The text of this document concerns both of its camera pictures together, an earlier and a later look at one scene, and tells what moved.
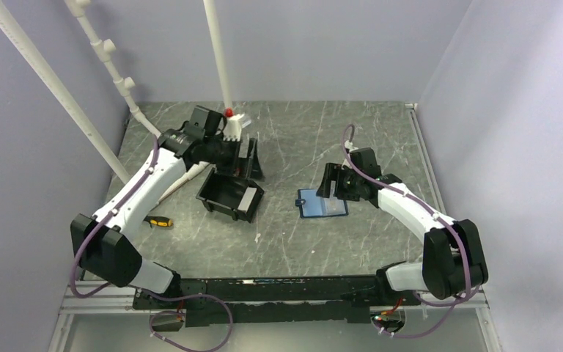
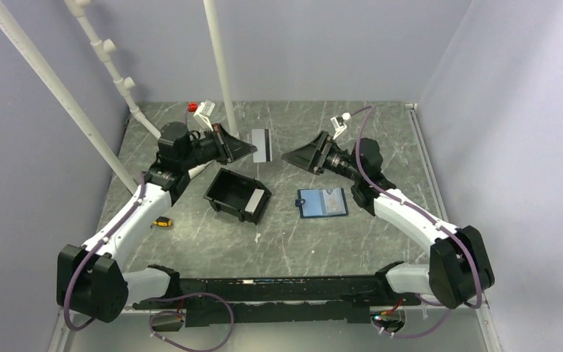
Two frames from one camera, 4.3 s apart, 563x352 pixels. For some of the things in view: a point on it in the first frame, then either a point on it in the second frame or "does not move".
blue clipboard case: [311, 204] does not move
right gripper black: [334, 172] → [308, 156]
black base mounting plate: [261, 301] does not move
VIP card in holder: [333, 206] does not move
